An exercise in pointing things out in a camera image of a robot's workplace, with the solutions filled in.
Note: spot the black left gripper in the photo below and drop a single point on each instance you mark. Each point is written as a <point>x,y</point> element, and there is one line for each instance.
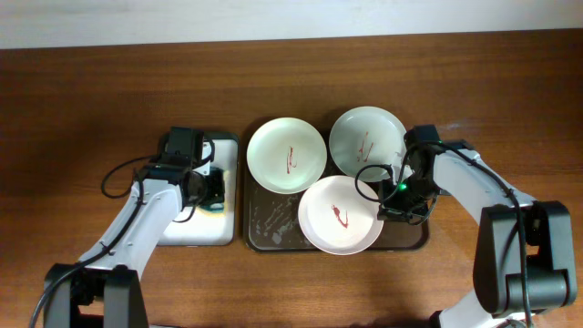
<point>215,189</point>

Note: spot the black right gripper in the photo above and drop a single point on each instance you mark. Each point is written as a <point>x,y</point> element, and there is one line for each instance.
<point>396,214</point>

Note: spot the green yellow sponge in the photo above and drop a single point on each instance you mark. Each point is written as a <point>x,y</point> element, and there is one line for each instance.
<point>214,201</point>

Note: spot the cream plate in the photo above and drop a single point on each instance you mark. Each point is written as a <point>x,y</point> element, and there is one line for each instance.
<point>286,155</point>

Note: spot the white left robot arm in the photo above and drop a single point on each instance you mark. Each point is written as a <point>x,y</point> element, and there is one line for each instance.
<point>102,289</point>

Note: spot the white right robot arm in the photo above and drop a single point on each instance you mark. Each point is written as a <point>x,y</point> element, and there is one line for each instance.
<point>525,258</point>

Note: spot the white soapy tray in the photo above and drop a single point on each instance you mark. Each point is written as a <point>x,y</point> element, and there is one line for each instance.
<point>195,227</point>

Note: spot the pale green plate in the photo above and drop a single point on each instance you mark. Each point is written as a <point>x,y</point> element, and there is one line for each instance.
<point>367,136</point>

